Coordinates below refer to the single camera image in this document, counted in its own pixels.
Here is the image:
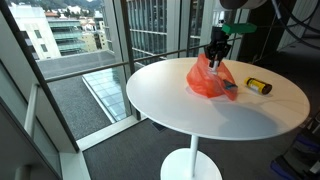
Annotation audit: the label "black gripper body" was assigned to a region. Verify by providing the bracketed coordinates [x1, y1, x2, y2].
[204, 25, 233, 58]

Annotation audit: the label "orange plastic bag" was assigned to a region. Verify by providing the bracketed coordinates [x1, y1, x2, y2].
[186, 53, 239, 102]

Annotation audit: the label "teal packet in bag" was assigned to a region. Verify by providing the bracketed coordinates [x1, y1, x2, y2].
[222, 79, 238, 92]

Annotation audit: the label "yellow vitamin bottle black cap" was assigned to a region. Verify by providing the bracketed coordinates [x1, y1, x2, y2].
[244, 77, 273, 96]

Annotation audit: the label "metal window railing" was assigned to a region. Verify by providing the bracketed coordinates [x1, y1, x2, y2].
[44, 34, 244, 84]

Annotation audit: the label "blue black cart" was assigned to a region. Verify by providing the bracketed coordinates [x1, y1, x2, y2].
[269, 113, 320, 180]

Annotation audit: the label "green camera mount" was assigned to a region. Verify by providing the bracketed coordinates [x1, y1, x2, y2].
[221, 22, 258, 35]

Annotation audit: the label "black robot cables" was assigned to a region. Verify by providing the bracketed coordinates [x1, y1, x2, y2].
[271, 0, 320, 51]

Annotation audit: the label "white table pedestal base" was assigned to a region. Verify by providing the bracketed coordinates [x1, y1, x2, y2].
[160, 134, 223, 180]

